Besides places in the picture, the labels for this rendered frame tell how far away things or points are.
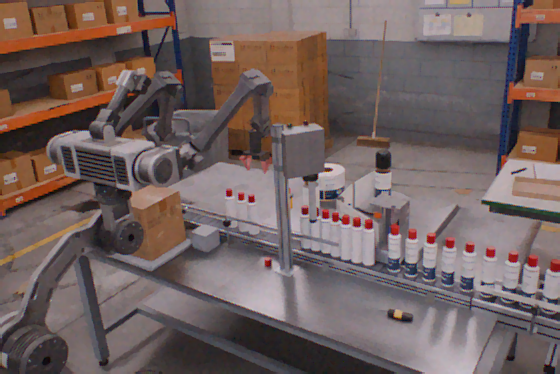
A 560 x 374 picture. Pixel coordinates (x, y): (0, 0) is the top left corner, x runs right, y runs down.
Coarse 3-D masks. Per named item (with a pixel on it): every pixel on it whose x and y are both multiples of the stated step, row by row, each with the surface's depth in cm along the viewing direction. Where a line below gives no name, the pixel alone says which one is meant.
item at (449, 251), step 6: (450, 240) 201; (444, 246) 205; (450, 246) 202; (444, 252) 204; (450, 252) 202; (456, 252) 204; (444, 258) 204; (450, 258) 203; (444, 264) 205; (450, 264) 204; (444, 270) 206; (450, 270) 205; (444, 276) 207; (450, 276) 206; (444, 282) 208; (450, 282) 207
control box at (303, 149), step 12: (288, 132) 210; (300, 132) 209; (312, 132) 211; (288, 144) 209; (300, 144) 211; (312, 144) 213; (288, 156) 211; (300, 156) 213; (312, 156) 215; (324, 156) 217; (288, 168) 212; (300, 168) 214; (312, 168) 216; (324, 168) 219
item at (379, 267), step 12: (192, 216) 283; (204, 216) 282; (264, 240) 253; (276, 240) 253; (312, 252) 240; (360, 264) 228; (384, 264) 227; (396, 276) 218; (420, 276) 217; (444, 288) 208; (456, 288) 207
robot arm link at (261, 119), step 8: (264, 88) 199; (272, 88) 200; (256, 96) 207; (264, 96) 203; (256, 104) 214; (264, 104) 215; (256, 112) 222; (264, 112) 222; (256, 120) 230; (264, 120) 229
